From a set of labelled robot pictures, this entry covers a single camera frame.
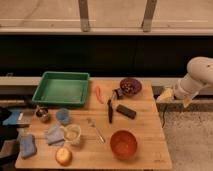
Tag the orange carrot toy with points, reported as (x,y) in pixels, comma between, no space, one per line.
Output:
(98,94)

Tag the green plastic tray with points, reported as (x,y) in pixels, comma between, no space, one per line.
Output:
(62,89)

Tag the black rectangular block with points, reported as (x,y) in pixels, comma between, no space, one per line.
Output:
(126,111)

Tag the dark purple bowl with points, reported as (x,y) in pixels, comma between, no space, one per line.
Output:
(130,86)

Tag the light blue towel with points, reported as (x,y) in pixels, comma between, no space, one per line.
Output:
(54,136)

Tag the metal fork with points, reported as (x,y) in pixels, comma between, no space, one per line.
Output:
(92,124)

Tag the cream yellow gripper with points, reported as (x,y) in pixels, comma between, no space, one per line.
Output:
(166,95)

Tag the orange plastic bowl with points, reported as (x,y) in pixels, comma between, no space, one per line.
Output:
(123,144)

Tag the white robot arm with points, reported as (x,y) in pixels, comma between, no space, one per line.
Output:
(199,76)

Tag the small dark metal object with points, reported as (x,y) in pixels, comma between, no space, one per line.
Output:
(119,93)

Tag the blue box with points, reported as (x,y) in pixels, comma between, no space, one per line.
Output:
(18,117)

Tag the small metal cup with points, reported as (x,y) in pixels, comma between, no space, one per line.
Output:
(42,114)

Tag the round bread roll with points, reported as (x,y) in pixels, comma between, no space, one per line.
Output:
(63,156)

